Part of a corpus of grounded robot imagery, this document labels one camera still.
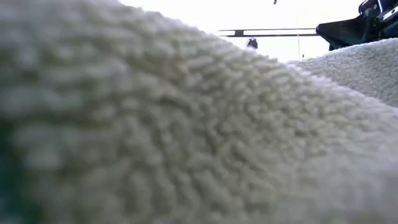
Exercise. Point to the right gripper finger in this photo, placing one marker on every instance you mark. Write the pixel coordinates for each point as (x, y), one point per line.
(345, 32)

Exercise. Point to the pale green microfiber towel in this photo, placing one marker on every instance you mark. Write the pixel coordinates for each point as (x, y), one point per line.
(357, 71)
(155, 124)

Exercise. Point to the small black clamp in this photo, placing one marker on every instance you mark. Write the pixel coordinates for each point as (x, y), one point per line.
(252, 43)

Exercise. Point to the black horizontal rail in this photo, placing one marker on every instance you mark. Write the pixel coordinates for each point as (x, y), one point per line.
(239, 33)

